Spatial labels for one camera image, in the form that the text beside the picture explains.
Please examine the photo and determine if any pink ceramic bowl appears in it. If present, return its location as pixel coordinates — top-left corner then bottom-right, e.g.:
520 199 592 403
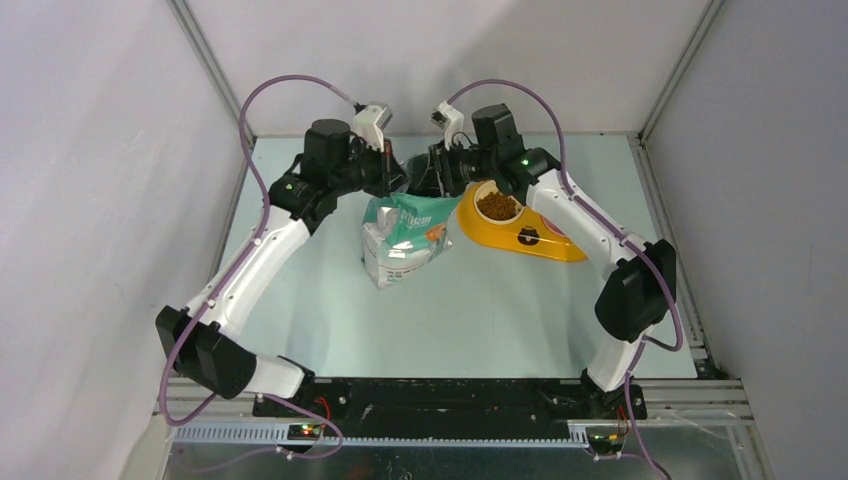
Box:
541 217 566 238

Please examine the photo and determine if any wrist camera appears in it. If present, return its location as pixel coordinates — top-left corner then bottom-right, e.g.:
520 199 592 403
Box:
430 101 465 151
351 102 393 153

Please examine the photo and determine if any green pet food bag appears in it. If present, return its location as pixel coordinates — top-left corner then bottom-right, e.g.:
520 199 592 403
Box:
361 193 460 289

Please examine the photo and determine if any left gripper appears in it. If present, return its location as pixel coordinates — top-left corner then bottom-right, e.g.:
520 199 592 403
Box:
329 135 410 198

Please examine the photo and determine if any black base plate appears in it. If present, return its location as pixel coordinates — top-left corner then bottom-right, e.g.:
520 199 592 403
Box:
293 378 647 441

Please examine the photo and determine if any cream ceramic bowl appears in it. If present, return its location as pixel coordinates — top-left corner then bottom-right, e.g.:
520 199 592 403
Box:
472 180 524 225

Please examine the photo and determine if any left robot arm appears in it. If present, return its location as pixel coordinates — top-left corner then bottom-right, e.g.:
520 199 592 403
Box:
155 113 405 417

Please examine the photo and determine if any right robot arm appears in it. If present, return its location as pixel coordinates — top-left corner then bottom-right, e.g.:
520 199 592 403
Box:
413 102 679 418

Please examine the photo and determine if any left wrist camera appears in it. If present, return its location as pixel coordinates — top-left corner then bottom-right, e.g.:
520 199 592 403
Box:
351 102 393 153

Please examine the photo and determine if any brown pet food kibble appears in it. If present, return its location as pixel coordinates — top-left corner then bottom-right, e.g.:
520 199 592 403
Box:
476 191 519 222

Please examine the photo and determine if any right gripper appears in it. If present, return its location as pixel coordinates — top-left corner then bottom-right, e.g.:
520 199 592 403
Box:
412 140 497 203

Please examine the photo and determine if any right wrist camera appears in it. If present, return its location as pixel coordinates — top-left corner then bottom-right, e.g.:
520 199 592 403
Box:
430 101 465 151

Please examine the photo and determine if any yellow double bowl stand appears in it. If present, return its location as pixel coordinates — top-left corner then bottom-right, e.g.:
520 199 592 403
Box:
457 182 588 262

